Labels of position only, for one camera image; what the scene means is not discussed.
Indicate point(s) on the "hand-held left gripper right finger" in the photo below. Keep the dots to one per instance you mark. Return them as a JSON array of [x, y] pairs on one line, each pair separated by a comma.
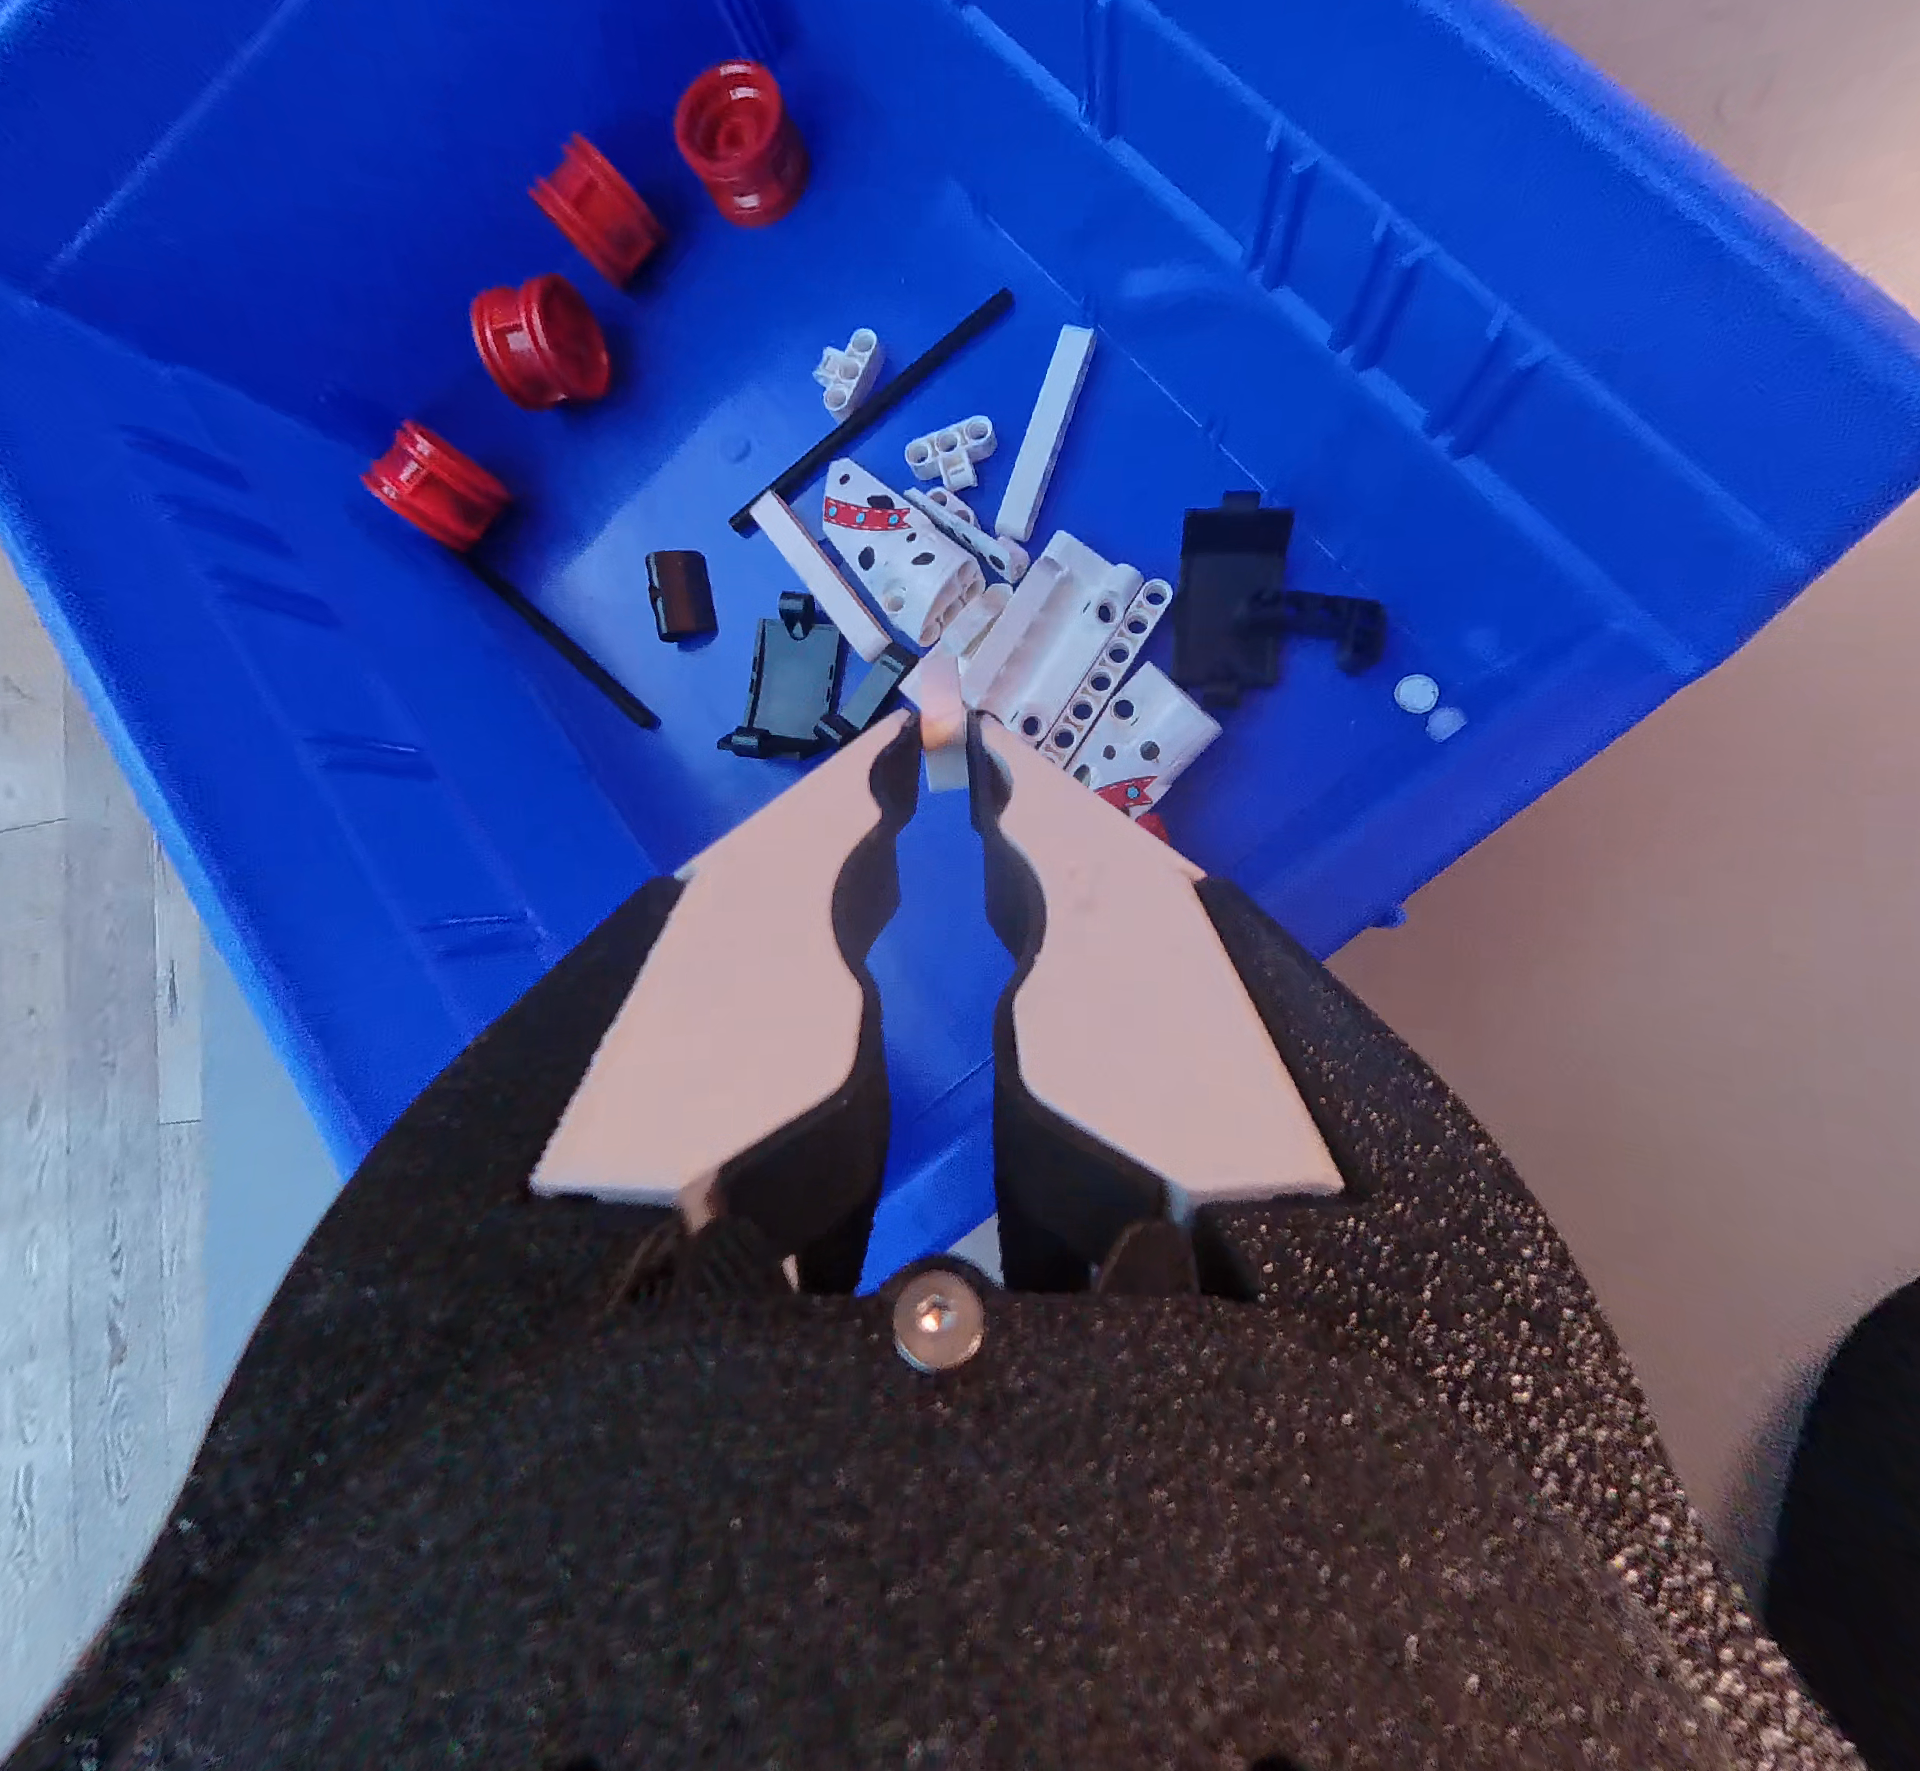
[[1155, 1036]]

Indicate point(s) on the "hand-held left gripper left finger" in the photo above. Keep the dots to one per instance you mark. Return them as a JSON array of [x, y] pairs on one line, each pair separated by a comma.
[[704, 1036]]

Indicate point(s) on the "white straight brick beam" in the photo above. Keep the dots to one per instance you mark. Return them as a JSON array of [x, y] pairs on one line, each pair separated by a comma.
[[938, 691]]

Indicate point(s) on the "blue plastic bin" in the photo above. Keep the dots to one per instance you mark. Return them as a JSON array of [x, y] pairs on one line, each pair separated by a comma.
[[301, 676]]

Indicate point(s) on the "grey desk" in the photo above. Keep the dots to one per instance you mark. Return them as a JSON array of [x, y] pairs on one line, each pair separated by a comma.
[[1652, 975]]

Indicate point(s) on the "black brick panel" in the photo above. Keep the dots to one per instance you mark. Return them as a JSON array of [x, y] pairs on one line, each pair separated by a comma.
[[683, 593], [789, 684], [869, 697], [1231, 601]]

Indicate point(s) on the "long black brick axle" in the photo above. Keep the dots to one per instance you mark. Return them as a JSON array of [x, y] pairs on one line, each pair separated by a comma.
[[869, 410], [570, 645]]

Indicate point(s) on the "pile of white brick pieces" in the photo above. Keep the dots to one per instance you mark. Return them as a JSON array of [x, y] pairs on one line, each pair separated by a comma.
[[1049, 630]]

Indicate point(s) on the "small white round stud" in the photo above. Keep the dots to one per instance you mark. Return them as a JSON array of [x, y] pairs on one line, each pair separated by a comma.
[[1414, 691], [1447, 722]]

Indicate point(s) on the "black brick connector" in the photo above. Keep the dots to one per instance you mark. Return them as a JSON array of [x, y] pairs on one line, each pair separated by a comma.
[[1329, 622]]

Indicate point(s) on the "red toy wheel hub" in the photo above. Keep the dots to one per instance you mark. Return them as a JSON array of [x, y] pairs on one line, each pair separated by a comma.
[[740, 143], [435, 486], [597, 209], [540, 340]]

